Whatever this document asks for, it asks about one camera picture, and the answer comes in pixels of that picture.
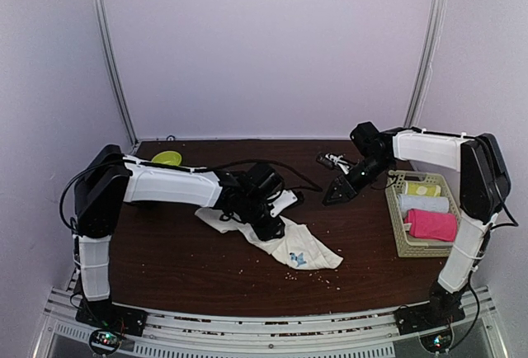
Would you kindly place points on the yellow rolled towel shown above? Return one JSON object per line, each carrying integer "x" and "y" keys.
{"x": 420, "y": 188}

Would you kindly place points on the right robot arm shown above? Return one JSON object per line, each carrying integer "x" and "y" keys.
{"x": 484, "y": 186}

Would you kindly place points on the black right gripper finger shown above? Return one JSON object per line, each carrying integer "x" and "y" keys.
{"x": 337, "y": 198}
{"x": 336, "y": 185}

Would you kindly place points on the right aluminium frame post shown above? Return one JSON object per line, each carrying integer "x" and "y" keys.
{"x": 424, "y": 71}

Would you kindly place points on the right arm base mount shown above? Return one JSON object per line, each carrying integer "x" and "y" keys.
{"x": 429, "y": 321}

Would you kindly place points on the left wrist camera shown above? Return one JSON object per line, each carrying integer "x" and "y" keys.
{"x": 283, "y": 200}

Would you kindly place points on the aluminium frame post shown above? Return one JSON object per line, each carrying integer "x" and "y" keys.
{"x": 424, "y": 71}
{"x": 112, "y": 71}

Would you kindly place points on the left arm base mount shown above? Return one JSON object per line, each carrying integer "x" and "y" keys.
{"x": 113, "y": 325}

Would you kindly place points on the aluminium front rail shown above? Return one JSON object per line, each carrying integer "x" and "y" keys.
{"x": 371, "y": 333}

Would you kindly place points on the light blue rolled towel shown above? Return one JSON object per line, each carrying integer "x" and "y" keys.
{"x": 427, "y": 203}

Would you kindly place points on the left aluminium frame post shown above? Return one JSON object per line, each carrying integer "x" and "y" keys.
{"x": 112, "y": 71}

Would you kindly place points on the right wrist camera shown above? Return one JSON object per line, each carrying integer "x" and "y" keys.
{"x": 334, "y": 161}

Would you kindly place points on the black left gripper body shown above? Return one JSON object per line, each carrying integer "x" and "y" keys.
{"x": 250, "y": 214}

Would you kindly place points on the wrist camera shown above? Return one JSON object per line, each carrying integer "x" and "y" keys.
{"x": 334, "y": 161}
{"x": 283, "y": 200}

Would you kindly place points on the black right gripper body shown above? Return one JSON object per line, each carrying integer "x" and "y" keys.
{"x": 371, "y": 173}

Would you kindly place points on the white towel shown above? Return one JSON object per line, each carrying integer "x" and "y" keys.
{"x": 298, "y": 249}

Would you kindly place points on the green bowl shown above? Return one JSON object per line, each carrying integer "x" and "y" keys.
{"x": 171, "y": 158}

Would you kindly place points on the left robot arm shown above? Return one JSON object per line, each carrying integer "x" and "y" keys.
{"x": 255, "y": 197}

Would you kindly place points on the pink towel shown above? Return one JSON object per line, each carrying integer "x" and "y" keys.
{"x": 432, "y": 225}

